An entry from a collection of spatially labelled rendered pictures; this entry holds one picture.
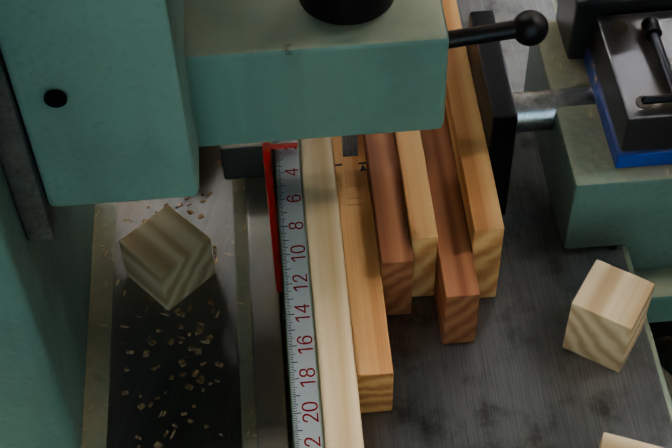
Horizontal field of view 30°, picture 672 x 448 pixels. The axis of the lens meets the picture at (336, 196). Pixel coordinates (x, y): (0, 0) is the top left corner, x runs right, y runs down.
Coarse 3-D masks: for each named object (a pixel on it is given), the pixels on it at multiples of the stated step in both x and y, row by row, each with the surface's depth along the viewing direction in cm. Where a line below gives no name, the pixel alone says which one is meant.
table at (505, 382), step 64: (512, 0) 91; (512, 64) 86; (512, 192) 79; (512, 256) 76; (576, 256) 76; (512, 320) 73; (448, 384) 70; (512, 384) 70; (576, 384) 70; (640, 384) 70
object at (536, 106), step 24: (480, 24) 75; (480, 48) 74; (480, 72) 73; (504, 72) 73; (480, 96) 74; (504, 96) 71; (528, 96) 76; (552, 96) 76; (576, 96) 76; (504, 120) 71; (528, 120) 76; (552, 120) 76; (504, 144) 72; (504, 168) 74; (504, 192) 75
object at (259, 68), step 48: (192, 0) 66; (240, 0) 66; (288, 0) 66; (432, 0) 66; (192, 48) 64; (240, 48) 64; (288, 48) 64; (336, 48) 64; (384, 48) 64; (432, 48) 64; (192, 96) 65; (240, 96) 66; (288, 96) 66; (336, 96) 66; (384, 96) 67; (432, 96) 67
